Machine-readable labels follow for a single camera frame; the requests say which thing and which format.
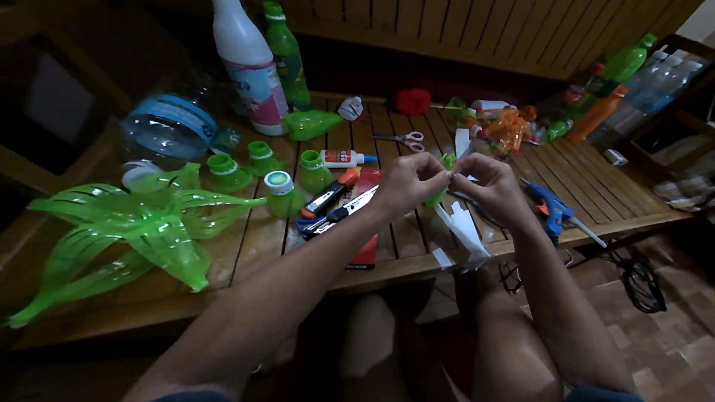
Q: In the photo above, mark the person's right hand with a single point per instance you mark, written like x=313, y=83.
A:
x=499, y=190

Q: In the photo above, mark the person's left hand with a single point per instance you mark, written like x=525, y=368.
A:
x=403, y=187

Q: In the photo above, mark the person's left thumb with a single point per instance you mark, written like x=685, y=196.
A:
x=435, y=183

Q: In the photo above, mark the person's right thumb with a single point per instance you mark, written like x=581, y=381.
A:
x=466, y=184

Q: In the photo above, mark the person's right fingers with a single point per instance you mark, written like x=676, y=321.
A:
x=481, y=163

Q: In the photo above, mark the person's left fingers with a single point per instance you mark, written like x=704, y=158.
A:
x=423, y=161

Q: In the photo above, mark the small green plastic piece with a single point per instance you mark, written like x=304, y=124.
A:
x=435, y=198

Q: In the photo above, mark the person's left forearm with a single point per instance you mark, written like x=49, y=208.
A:
x=273, y=299

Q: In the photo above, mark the person's right forearm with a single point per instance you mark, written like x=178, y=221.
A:
x=567, y=307

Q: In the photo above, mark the white paper strip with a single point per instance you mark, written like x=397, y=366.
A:
x=462, y=142

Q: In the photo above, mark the orange plastic bottle flower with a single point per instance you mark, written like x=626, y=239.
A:
x=506, y=129

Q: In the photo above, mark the white paper strips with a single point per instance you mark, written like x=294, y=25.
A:
x=465, y=229

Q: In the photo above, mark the red yarn ball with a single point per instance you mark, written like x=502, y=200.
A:
x=413, y=101

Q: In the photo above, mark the small white paper square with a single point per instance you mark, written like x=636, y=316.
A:
x=442, y=258

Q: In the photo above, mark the white glue bottle, blue tip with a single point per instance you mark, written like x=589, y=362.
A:
x=342, y=158

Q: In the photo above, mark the small green-capped bottle top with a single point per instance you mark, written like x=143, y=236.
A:
x=559, y=129

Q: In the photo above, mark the blue glue gun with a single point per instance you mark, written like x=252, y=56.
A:
x=554, y=207

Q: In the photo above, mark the red cardboard package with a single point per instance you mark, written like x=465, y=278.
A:
x=366, y=251

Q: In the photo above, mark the orange-black utility knife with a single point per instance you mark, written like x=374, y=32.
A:
x=329, y=194

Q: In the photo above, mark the blue-black utility knife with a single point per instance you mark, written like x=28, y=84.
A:
x=335, y=216

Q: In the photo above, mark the clear bottle with red cap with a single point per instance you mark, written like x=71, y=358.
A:
x=575, y=95

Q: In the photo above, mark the green cut bottle body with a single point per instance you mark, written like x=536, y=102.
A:
x=310, y=123

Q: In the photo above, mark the orange plastic bottle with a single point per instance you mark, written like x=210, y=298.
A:
x=596, y=115

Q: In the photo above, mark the white glue stick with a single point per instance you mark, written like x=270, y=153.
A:
x=587, y=232

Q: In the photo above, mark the small white-silver roll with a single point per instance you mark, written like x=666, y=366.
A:
x=615, y=157

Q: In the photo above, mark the wooden slatted bench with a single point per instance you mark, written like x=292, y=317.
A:
x=475, y=28

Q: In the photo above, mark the green bottle neck, white cap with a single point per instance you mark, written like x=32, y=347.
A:
x=284, y=201

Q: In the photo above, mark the person's legs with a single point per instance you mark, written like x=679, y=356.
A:
x=505, y=340

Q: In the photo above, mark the tall green plastic bottle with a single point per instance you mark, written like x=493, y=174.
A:
x=287, y=61

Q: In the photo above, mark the green bottle, dark label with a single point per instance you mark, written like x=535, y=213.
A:
x=623, y=62

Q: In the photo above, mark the group of clear plastic bottles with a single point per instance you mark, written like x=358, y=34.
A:
x=651, y=95

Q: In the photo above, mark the wooden slatted table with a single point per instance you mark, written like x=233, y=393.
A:
x=254, y=245

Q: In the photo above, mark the white bottle with pink-blue label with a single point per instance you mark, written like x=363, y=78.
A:
x=249, y=72

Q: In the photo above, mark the green-labelled clear bottle piece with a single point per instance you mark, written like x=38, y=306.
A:
x=226, y=140

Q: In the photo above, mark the wooden shelf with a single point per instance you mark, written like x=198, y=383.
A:
x=678, y=145

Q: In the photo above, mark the crumpled patterned cloth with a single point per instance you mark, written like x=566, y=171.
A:
x=687, y=191

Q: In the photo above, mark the large clear blue-labelled bottle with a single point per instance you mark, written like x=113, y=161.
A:
x=167, y=125

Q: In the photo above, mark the green plastic bottle flower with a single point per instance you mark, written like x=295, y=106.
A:
x=156, y=232

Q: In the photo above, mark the wooden armchair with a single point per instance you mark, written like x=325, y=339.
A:
x=84, y=72

